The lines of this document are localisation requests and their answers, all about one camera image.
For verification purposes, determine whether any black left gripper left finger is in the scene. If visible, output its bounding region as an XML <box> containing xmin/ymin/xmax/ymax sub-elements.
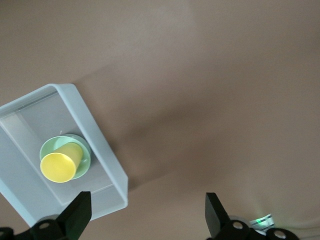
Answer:
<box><xmin>0</xmin><ymin>190</ymin><xmax>92</xmax><ymax>240</ymax></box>

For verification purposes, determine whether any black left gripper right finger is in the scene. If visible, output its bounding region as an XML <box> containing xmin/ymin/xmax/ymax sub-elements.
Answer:
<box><xmin>205</xmin><ymin>192</ymin><xmax>300</xmax><ymax>240</ymax></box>

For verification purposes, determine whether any yellow plastic cup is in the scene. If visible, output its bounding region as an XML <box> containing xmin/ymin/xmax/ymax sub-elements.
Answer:
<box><xmin>40</xmin><ymin>141</ymin><xmax>84</xmax><ymax>184</ymax></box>

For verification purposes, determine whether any light green bowl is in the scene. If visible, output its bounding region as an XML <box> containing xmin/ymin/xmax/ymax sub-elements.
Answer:
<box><xmin>39</xmin><ymin>133</ymin><xmax>92</xmax><ymax>181</ymax></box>

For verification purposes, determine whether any translucent plastic bin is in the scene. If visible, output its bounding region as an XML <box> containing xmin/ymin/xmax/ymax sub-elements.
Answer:
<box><xmin>0</xmin><ymin>83</ymin><xmax>130</xmax><ymax>229</ymax></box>

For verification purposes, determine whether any brown table cover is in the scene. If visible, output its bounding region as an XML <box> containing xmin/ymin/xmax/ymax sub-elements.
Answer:
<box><xmin>0</xmin><ymin>0</ymin><xmax>320</xmax><ymax>240</ymax></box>

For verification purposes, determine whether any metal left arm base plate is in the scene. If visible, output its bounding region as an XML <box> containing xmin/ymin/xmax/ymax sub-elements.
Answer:
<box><xmin>249</xmin><ymin>212</ymin><xmax>276</xmax><ymax>231</ymax></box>

